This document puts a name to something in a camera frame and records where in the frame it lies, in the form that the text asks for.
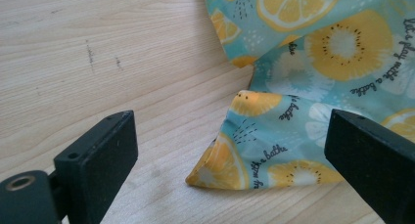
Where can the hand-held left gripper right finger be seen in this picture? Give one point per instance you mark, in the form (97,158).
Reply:
(375,158)

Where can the fruit print cloth bag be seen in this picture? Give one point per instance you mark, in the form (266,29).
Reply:
(326,54)

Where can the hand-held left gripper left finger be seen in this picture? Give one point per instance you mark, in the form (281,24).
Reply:
(98,158)

